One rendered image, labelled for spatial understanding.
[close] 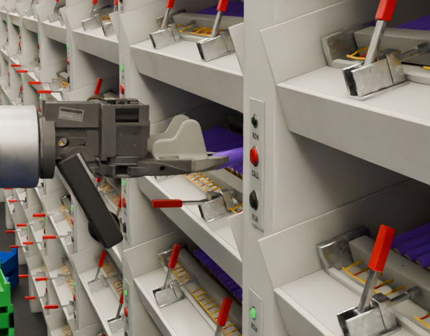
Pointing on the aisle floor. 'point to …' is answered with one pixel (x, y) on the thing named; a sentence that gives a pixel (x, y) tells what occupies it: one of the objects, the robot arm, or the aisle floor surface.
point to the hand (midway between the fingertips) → (214, 163)
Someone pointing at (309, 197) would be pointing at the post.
